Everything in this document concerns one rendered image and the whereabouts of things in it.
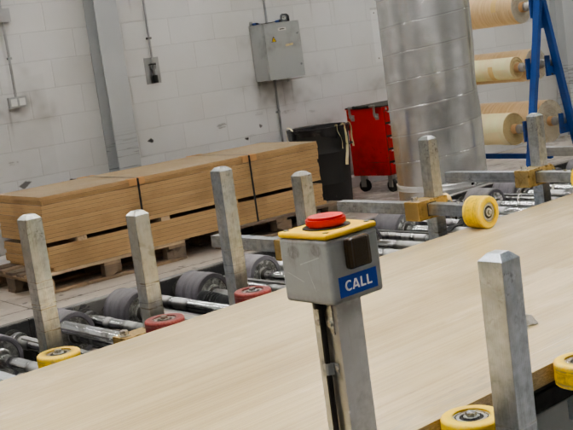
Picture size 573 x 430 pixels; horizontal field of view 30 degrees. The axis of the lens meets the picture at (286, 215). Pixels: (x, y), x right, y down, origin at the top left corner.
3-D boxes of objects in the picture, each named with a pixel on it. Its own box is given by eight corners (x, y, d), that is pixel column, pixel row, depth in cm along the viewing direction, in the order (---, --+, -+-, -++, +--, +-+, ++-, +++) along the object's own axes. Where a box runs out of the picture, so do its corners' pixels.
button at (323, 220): (355, 229, 105) (353, 212, 105) (326, 237, 103) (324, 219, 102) (327, 227, 108) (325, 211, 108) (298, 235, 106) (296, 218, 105)
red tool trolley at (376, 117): (442, 178, 1017) (432, 94, 1005) (390, 194, 966) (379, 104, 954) (403, 179, 1052) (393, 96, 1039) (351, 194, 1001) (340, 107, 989)
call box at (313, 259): (385, 296, 106) (376, 218, 105) (335, 314, 101) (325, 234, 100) (337, 290, 111) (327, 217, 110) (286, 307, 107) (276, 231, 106)
